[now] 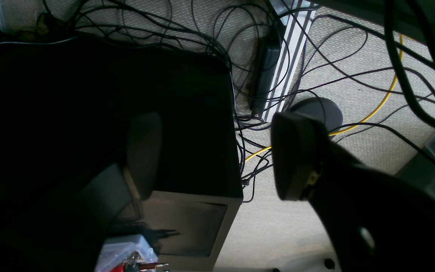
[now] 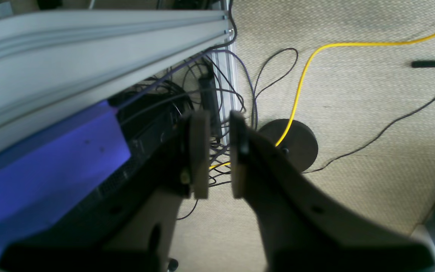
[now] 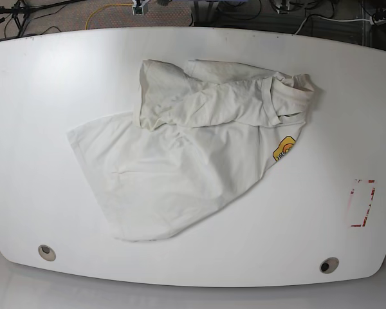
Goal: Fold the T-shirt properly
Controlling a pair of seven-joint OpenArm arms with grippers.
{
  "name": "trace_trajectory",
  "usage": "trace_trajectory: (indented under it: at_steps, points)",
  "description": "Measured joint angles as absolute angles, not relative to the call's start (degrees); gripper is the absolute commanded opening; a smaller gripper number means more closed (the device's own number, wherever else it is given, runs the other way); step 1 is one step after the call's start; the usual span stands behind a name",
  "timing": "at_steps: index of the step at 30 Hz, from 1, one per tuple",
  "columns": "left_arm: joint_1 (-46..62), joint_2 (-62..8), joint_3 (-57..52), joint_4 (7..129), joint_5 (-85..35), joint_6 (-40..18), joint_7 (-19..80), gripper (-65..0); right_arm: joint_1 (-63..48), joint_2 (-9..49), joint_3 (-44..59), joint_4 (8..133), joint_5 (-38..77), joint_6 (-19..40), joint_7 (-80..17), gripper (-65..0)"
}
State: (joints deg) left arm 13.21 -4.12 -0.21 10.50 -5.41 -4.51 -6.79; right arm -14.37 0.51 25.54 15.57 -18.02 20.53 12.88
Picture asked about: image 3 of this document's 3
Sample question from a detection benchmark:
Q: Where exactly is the white gripper at top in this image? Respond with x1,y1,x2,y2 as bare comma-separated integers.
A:
132,0,149,15

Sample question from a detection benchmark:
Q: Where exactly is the white T-shirt yellow logo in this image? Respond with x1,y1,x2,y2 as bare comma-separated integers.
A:
67,60,315,242

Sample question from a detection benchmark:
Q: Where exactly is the black tripod stand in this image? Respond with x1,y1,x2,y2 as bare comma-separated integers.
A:
0,0,81,42

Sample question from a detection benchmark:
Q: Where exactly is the white power strip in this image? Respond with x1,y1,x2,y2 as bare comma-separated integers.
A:
370,9,386,25

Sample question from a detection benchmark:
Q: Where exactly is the red tape rectangle marking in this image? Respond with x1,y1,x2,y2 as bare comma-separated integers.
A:
346,179,376,228

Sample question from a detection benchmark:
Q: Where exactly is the yellow floor cable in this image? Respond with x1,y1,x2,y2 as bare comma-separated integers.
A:
85,2,134,30

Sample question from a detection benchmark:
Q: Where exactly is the white cable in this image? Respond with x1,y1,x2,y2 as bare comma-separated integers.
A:
294,14,374,35

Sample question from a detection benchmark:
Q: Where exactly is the left table cable grommet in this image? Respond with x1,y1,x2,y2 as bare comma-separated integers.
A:
38,245,56,262

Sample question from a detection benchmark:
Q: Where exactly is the table cable grommet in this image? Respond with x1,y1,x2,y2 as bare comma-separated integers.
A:
38,245,56,262
319,257,339,274

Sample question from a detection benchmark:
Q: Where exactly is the right table cable grommet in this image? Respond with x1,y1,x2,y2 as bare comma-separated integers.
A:
319,257,339,274

